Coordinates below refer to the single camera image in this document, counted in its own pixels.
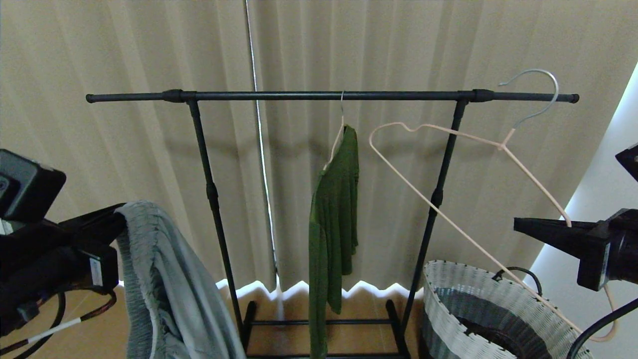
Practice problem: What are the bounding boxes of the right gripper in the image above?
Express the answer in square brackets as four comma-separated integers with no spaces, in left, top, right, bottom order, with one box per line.
[577,208,638,293]

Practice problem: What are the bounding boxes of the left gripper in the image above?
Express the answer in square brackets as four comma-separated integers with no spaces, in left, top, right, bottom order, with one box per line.
[0,244,121,325]

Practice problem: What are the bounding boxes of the pale grey shorts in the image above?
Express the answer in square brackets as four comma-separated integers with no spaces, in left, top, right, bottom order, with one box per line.
[114,200,248,359]

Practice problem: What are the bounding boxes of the pink clothes hanger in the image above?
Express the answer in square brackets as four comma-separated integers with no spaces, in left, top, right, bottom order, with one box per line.
[322,91,346,173]
[368,68,619,344]

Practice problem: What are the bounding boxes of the green shirt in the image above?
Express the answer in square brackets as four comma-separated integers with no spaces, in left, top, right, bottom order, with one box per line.
[308,124,361,359]

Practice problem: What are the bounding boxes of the white laundry basket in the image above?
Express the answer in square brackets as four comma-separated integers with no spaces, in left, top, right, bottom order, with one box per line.
[421,259,594,359]

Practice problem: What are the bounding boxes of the black clothes rack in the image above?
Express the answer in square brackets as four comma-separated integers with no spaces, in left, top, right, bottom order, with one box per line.
[85,88,580,359]

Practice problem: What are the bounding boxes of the beige curtain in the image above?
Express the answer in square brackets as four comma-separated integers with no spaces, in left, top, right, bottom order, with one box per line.
[0,0,638,300]

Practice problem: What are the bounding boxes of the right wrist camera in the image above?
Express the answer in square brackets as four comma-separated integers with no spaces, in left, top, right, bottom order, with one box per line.
[615,143,638,183]

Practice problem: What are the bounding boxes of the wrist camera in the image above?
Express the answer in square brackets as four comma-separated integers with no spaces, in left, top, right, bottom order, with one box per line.
[0,148,67,223]
[615,143,638,183]

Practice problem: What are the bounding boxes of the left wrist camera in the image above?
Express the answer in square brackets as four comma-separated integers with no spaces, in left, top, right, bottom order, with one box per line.
[0,148,67,223]

